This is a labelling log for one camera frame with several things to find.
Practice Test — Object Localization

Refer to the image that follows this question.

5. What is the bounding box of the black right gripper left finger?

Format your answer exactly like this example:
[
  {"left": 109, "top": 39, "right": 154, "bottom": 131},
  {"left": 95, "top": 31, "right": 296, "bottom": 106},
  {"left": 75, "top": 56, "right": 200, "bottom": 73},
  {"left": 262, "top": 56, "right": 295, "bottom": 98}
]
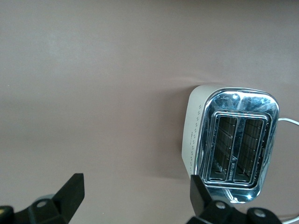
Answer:
[{"left": 0, "top": 173, "right": 85, "bottom": 224}]

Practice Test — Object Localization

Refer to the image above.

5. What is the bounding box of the silver two-slot toaster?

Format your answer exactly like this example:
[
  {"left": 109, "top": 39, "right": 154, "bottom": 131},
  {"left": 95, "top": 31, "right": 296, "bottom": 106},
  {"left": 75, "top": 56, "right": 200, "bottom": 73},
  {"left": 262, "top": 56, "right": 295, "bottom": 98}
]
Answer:
[{"left": 181, "top": 84, "right": 280, "bottom": 204}]

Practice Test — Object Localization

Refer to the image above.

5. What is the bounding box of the white toaster power cable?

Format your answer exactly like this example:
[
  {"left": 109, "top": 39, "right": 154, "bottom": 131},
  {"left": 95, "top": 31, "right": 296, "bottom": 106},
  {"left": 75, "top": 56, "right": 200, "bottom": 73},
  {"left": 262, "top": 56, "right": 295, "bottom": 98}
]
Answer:
[{"left": 277, "top": 117, "right": 299, "bottom": 224}]

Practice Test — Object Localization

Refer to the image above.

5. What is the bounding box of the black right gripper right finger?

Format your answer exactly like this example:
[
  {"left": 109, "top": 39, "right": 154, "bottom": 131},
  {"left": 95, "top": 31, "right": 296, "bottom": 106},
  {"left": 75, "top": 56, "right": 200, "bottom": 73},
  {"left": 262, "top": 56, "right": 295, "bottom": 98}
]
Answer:
[{"left": 186, "top": 174, "right": 283, "bottom": 224}]

